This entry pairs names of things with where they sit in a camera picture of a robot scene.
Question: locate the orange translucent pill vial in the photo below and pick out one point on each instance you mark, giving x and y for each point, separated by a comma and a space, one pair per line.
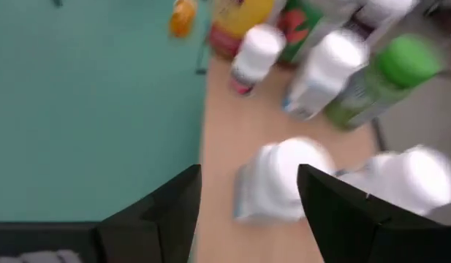
182, 18

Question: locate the green-lid clear bottle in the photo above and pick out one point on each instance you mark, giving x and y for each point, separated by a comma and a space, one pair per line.
404, 62

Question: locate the green table mat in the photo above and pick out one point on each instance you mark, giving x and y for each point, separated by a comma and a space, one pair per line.
82, 109

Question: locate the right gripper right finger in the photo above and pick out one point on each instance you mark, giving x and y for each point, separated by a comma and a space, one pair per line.
356, 237

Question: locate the yellow fish oil bottle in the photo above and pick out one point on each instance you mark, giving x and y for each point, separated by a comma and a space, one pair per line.
243, 14

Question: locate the wooden shelf black metal frame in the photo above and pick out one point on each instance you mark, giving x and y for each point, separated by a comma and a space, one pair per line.
247, 128

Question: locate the small white bottle red label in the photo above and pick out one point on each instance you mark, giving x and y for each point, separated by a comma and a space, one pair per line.
258, 55

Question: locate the white melatonin bottle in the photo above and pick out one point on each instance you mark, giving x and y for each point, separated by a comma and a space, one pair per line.
327, 69

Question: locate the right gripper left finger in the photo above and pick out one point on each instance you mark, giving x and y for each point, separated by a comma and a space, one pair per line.
155, 237

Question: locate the white-cap bottle green label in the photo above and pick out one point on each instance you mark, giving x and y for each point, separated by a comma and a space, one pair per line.
298, 29

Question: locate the tall white-cap bottle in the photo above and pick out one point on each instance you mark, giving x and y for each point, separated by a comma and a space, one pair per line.
382, 11

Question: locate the white medicine bottle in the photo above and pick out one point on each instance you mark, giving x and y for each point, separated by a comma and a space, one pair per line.
411, 179

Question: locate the black table frame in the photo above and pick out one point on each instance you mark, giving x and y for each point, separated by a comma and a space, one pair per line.
46, 237

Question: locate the white bottle blue barcode label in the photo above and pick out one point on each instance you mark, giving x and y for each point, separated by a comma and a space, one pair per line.
276, 175

